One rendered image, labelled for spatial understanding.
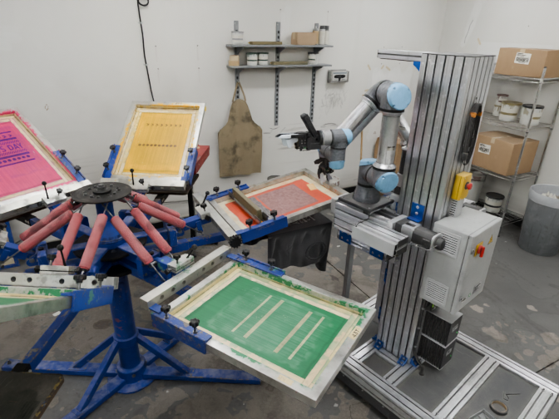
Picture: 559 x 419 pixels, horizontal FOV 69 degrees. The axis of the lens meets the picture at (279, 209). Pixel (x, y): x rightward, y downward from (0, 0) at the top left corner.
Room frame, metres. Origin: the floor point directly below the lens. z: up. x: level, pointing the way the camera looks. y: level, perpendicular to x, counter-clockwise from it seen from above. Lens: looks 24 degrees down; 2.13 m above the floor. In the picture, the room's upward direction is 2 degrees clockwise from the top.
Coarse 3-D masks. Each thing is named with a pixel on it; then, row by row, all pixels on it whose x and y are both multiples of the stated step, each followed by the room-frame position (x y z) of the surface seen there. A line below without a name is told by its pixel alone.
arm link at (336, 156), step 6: (330, 150) 1.89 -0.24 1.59; (336, 150) 1.86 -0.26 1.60; (342, 150) 1.86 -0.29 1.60; (330, 156) 1.88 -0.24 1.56; (336, 156) 1.86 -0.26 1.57; (342, 156) 1.87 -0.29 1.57; (330, 162) 1.88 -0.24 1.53; (336, 162) 1.86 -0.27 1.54; (342, 162) 1.87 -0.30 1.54; (336, 168) 1.86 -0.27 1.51; (342, 168) 1.87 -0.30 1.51
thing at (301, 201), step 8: (304, 192) 2.57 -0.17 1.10; (312, 192) 2.56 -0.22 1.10; (320, 192) 2.55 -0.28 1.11; (280, 200) 2.49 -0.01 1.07; (288, 200) 2.48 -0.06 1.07; (296, 200) 2.46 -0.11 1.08; (304, 200) 2.45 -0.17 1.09; (312, 200) 2.44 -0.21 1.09; (320, 200) 2.43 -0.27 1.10; (272, 208) 2.39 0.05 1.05; (280, 208) 2.38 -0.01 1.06; (288, 208) 2.37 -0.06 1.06; (296, 208) 2.36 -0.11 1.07; (304, 208) 2.35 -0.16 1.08; (240, 216) 2.33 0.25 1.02; (248, 216) 2.32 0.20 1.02
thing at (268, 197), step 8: (288, 184) 2.74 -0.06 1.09; (296, 184) 2.72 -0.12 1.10; (304, 184) 2.71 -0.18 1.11; (264, 192) 2.64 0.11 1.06; (272, 192) 2.63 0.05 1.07; (280, 192) 2.61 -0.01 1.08; (288, 192) 2.60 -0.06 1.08; (296, 192) 2.59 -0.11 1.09; (264, 200) 2.51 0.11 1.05; (272, 200) 2.50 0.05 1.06; (232, 208) 2.45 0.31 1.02; (240, 208) 2.44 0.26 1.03
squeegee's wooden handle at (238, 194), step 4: (232, 188) 2.53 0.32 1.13; (236, 188) 2.52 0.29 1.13; (236, 192) 2.47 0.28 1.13; (240, 192) 2.45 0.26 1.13; (236, 196) 2.48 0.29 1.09; (240, 196) 2.40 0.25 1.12; (244, 196) 2.39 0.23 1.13; (240, 200) 2.42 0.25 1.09; (244, 200) 2.36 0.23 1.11; (248, 200) 2.32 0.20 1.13; (244, 204) 2.37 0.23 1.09; (248, 204) 2.30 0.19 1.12; (252, 204) 2.27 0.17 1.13; (248, 208) 2.31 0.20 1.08; (252, 208) 2.24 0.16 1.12; (256, 208) 2.21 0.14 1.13; (252, 212) 2.25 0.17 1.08; (256, 212) 2.19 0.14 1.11; (260, 212) 2.19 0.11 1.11; (260, 216) 2.19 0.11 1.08
